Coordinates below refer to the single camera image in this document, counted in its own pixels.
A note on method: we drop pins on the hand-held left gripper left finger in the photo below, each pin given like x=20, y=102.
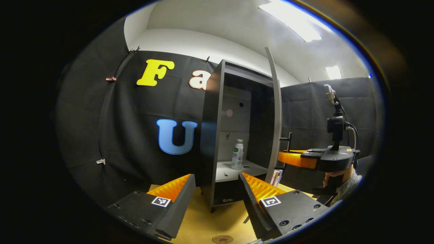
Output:
x=179, y=206

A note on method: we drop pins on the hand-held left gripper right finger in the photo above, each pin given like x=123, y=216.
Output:
x=252, y=206

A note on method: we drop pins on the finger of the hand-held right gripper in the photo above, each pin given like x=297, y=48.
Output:
x=313, y=153
x=298, y=160

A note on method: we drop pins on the round brown coaster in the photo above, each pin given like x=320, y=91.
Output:
x=222, y=240

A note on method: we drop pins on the light grey cabinet door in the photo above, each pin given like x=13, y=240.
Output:
x=276, y=118

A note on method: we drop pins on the white plastic bottle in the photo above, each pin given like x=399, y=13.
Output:
x=237, y=156

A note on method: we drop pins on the dark grey cabinet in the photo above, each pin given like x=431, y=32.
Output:
x=210, y=135

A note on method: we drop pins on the small printed box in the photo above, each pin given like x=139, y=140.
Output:
x=276, y=178

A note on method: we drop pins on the small ceiling light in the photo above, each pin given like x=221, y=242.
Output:
x=333, y=72

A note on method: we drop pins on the white cloth clip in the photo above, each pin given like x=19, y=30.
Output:
x=100, y=161

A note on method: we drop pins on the long ceiling light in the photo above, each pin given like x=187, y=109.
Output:
x=295, y=18

